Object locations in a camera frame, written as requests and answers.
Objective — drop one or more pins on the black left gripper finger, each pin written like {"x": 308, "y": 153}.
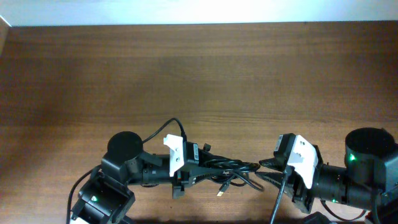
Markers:
{"x": 214, "y": 164}
{"x": 194, "y": 179}

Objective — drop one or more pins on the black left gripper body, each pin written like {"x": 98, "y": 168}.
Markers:
{"x": 178, "y": 181}

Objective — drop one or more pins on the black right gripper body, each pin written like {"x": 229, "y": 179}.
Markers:
{"x": 302, "y": 192}

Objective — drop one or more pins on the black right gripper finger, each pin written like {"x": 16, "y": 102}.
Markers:
{"x": 272, "y": 163}
{"x": 276, "y": 178}

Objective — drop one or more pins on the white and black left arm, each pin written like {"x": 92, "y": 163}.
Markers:
{"x": 106, "y": 197}

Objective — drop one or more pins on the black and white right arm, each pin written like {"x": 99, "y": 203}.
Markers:
{"x": 368, "y": 181}

